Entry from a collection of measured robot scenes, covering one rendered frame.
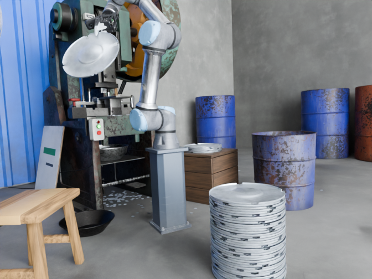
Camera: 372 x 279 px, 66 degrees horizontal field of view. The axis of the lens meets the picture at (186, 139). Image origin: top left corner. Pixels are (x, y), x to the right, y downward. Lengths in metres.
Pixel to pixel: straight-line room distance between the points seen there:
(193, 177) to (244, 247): 1.05
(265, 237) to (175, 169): 0.66
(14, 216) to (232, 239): 0.73
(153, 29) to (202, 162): 0.98
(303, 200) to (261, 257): 0.94
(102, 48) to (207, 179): 1.08
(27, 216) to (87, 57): 0.77
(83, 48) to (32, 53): 1.84
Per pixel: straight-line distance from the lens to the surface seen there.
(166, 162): 1.53
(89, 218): 1.88
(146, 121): 1.44
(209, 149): 2.12
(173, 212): 1.61
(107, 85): 2.25
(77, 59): 1.51
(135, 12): 2.67
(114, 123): 2.06
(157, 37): 1.40
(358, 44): 4.63
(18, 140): 3.24
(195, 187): 2.08
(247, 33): 5.42
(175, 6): 2.38
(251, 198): 1.10
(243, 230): 1.06
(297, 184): 1.92
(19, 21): 3.37
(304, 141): 1.90
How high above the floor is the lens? 0.63
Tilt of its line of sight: 5 degrees down
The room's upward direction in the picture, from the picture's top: 2 degrees counter-clockwise
